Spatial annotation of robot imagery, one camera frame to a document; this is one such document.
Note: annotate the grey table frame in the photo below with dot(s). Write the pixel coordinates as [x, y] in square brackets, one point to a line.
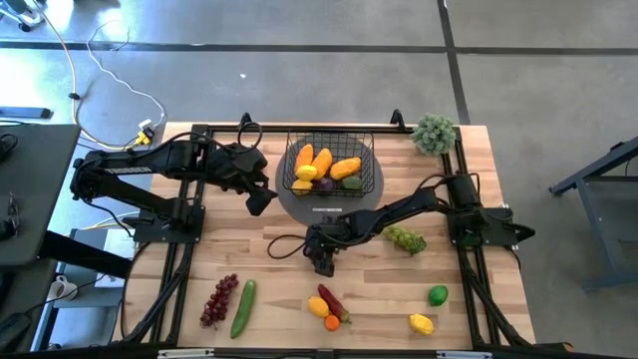
[593, 169]

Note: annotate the round grey woven mat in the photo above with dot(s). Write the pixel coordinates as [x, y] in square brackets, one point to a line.
[294, 209]

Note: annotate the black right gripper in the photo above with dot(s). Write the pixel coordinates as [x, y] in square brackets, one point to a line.
[329, 234]

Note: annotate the yellow lemon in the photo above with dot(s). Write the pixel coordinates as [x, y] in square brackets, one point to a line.
[318, 306]
[421, 324]
[306, 173]
[301, 188]

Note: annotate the orange-yellow mango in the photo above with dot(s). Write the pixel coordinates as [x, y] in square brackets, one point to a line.
[345, 168]
[322, 162]
[304, 157]

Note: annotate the office chair base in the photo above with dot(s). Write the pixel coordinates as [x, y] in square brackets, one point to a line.
[22, 17]

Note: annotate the black side desk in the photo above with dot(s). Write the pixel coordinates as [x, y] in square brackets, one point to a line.
[35, 189]

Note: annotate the green cucumber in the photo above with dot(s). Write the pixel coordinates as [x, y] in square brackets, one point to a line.
[243, 309]

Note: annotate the orange fruit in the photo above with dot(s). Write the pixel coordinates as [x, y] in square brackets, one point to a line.
[332, 323]

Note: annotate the dark red long vegetable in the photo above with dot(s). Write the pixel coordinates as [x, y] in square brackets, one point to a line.
[333, 303]

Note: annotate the white mug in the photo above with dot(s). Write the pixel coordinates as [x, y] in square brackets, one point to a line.
[62, 288]

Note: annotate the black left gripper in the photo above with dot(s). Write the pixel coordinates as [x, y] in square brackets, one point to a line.
[234, 164]

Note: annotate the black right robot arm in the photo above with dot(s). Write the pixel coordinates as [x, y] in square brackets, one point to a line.
[409, 204]

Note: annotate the green grape bunch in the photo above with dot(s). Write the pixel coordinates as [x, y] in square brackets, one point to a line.
[405, 240]

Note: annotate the yellow plug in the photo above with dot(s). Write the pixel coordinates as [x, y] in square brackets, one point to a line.
[143, 137]

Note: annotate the green lime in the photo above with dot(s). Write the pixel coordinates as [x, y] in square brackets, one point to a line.
[438, 295]

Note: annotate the dull green round vegetable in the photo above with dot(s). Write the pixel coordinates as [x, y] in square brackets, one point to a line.
[352, 182]

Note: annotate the green potted plant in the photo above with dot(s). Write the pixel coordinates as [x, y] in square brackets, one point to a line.
[433, 133]

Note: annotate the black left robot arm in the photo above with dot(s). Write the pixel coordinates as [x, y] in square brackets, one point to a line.
[124, 167]

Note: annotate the white power adapter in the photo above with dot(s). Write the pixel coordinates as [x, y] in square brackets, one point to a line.
[148, 124]

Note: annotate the black flat bar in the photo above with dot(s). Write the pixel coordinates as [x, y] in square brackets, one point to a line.
[25, 112]

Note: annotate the red grape bunch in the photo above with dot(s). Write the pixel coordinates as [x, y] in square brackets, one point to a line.
[219, 299]

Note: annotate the black aluminium table frame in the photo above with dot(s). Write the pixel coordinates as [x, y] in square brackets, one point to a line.
[299, 128]

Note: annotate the silver bracket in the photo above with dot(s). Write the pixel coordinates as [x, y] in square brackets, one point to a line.
[463, 355]
[184, 353]

